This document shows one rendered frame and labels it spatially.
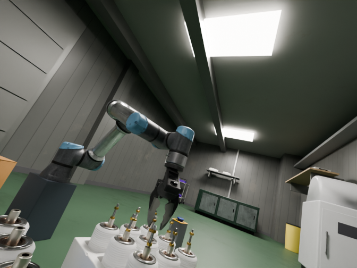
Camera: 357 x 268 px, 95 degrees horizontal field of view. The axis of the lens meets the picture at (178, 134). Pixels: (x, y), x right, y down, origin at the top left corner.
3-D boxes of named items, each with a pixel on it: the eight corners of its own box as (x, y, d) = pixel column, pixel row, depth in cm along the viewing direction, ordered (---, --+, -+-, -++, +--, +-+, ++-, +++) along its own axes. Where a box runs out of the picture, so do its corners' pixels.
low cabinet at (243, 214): (251, 229, 549) (254, 208, 570) (255, 236, 415) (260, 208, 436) (202, 211, 617) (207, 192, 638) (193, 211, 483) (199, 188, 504)
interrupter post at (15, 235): (3, 241, 37) (13, 225, 38) (17, 241, 38) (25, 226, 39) (4, 246, 35) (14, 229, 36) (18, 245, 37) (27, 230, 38)
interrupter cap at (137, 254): (128, 252, 51) (128, 250, 51) (146, 251, 56) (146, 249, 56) (142, 267, 45) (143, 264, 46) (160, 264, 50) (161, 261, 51)
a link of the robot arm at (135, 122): (107, 91, 92) (144, 108, 56) (122, 102, 100) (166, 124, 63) (95, 108, 92) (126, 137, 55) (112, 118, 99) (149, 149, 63)
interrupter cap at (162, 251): (158, 248, 62) (158, 246, 62) (176, 254, 62) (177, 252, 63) (158, 257, 55) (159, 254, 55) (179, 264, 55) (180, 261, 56)
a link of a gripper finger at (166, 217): (166, 226, 59) (170, 199, 61) (169, 232, 53) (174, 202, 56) (157, 225, 58) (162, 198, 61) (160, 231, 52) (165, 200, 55)
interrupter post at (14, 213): (3, 220, 45) (10, 208, 46) (14, 221, 46) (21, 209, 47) (3, 224, 43) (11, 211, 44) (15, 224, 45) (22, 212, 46)
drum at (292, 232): (304, 256, 363) (306, 228, 380) (285, 249, 377) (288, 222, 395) (298, 252, 394) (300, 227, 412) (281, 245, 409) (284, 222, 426)
